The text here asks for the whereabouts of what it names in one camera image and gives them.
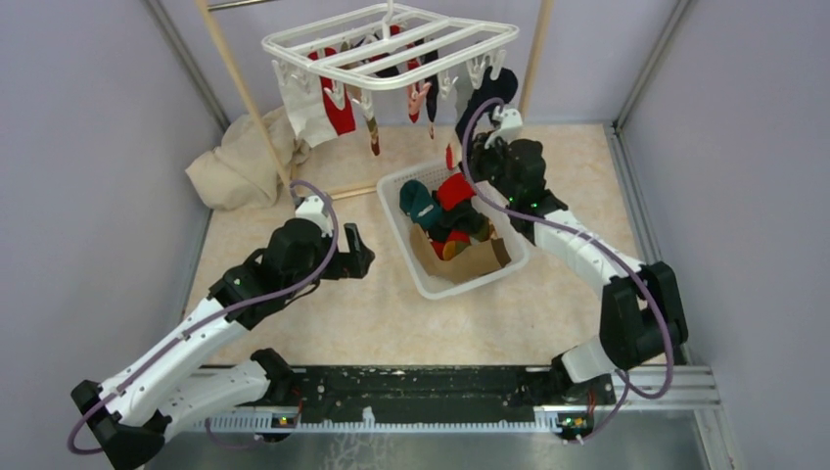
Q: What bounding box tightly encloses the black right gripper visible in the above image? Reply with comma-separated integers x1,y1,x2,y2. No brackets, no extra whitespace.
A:
452,131,519,203

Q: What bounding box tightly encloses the white plastic laundry basket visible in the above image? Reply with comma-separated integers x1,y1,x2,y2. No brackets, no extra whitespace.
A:
377,161,530,300

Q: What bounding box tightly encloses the dark navy sock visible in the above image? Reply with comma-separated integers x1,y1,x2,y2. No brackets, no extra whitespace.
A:
455,67,519,143

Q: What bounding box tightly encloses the navy red sock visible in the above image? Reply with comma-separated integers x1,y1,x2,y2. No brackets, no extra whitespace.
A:
423,50,439,139

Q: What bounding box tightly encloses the red snowflake sock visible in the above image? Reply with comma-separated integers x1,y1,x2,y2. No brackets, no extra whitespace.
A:
406,53,432,123

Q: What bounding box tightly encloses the brown striped sock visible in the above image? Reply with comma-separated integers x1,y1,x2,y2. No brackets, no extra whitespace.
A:
361,95,381,156

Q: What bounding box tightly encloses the white plastic sock hanger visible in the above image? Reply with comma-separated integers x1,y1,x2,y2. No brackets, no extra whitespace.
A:
261,1,520,106

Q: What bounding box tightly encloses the red plain sock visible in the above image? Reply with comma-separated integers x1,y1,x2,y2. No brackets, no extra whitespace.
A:
303,75,356,147

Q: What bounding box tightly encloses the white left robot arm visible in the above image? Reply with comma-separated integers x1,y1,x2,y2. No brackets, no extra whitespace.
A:
70,218,375,469

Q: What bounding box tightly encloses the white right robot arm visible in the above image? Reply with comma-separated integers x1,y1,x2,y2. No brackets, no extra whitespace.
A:
461,134,688,403

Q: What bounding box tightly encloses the red sock in basket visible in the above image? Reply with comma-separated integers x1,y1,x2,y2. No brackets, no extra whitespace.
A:
434,172,476,212

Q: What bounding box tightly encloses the teal sock in basket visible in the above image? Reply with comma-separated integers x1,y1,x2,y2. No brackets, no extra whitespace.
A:
398,179,442,230

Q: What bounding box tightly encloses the brown cloth in basket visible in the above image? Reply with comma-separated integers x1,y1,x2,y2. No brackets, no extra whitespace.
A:
409,226,513,285

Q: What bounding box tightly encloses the beige crumpled cloth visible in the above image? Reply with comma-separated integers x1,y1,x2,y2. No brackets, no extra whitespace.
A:
185,107,310,212

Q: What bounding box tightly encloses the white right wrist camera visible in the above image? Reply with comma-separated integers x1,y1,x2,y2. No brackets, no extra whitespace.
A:
484,105,524,149

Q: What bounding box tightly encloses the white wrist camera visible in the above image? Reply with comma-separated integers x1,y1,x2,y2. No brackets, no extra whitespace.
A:
295,196,333,236
484,105,524,149

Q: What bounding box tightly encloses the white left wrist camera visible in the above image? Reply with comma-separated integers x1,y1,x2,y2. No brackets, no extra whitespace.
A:
295,196,333,236

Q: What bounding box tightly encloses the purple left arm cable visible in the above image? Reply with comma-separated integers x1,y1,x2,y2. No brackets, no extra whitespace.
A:
67,179,341,455

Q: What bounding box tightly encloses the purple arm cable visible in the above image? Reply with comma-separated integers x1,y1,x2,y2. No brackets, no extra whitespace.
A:
460,97,677,443
67,179,341,455

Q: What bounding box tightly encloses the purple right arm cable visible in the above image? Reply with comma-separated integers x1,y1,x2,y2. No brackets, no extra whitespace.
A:
460,97,677,443

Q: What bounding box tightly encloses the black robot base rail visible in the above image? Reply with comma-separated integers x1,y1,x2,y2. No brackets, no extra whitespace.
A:
194,362,721,436

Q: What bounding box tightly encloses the wooden drying rack frame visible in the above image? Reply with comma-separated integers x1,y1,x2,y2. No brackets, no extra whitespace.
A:
194,0,557,203

